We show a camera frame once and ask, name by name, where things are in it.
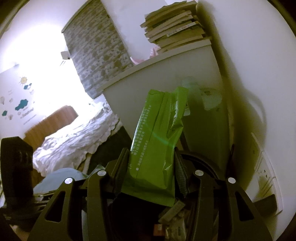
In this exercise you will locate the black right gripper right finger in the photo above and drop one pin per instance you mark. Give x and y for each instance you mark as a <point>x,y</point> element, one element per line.
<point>219,209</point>

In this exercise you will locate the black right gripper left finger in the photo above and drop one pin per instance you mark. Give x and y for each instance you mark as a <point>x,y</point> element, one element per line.
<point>83,203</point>

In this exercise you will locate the green snack package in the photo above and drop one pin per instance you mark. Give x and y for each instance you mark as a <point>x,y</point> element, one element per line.
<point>157,145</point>

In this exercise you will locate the white milk carton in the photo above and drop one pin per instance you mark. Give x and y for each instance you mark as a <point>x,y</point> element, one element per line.
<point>172,212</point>

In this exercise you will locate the black round trash bin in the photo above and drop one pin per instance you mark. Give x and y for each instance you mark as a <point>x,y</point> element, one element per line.
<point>174,203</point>

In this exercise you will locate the round grey table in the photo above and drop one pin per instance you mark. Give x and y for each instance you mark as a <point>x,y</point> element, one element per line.
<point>53,180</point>

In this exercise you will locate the black power adapter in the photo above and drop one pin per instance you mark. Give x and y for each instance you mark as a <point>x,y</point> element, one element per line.
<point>267,206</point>

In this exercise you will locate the bed with white duvet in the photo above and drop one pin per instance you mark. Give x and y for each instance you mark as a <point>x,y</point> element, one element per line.
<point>69,146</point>

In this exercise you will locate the red snack wrapper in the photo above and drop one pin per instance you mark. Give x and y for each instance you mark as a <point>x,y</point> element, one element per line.
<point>159,230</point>

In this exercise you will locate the brown wooden headboard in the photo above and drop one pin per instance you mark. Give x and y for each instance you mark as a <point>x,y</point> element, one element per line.
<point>36,135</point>

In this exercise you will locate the white cabinet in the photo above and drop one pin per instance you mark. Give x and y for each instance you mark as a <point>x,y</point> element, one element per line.
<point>206,133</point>

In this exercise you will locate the patterned window curtain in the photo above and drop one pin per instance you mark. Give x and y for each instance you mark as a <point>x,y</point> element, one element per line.
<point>95,47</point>

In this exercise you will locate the stack of books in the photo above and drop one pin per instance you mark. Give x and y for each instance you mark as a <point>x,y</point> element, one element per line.
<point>173,26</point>

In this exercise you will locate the white wall power strip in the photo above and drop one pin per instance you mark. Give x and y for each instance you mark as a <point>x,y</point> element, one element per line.
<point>264,173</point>

